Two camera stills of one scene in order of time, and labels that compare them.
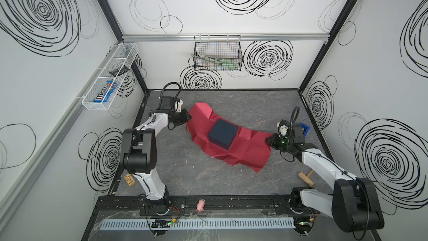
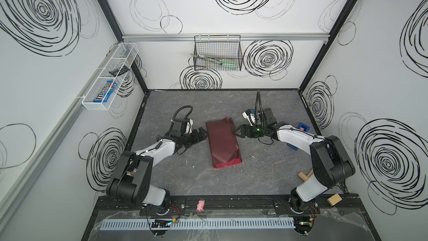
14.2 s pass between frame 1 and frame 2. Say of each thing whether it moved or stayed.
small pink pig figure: stayed
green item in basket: stayed
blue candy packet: stayed
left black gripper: moved
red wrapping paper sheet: moved
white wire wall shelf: stayed
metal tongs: stayed
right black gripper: moved
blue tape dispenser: stayed
